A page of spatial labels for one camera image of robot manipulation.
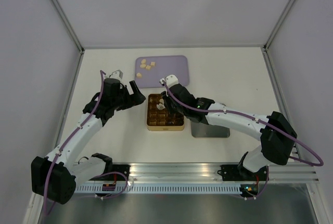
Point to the gold chocolate box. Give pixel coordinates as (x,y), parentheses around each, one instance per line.
(162,120)

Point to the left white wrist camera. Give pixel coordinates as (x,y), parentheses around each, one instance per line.
(118,75)

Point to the left aluminium frame post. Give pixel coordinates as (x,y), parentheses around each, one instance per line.
(65,21)

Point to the silver tin lid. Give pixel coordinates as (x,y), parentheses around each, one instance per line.
(200,130)

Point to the right aluminium frame post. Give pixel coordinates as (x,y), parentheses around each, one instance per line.
(283,16)

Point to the white slotted cable duct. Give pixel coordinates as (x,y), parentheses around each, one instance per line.
(161,188)

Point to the aluminium mounting rail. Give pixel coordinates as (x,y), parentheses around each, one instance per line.
(177,172)

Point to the purple plastic tray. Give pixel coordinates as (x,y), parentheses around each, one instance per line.
(165,65)

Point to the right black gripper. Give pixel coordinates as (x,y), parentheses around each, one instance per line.
(166,100)

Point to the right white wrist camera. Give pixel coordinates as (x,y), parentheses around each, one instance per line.
(169,81)

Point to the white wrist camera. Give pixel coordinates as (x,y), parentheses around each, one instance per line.
(169,81)
(118,75)

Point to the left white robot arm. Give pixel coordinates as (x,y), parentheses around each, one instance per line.
(68,151)

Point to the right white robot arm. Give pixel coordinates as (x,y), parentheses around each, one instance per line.
(273,132)

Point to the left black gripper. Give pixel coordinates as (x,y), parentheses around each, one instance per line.
(133,100)

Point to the aluminium frame post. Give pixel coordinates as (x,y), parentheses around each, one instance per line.
(283,16)
(65,21)

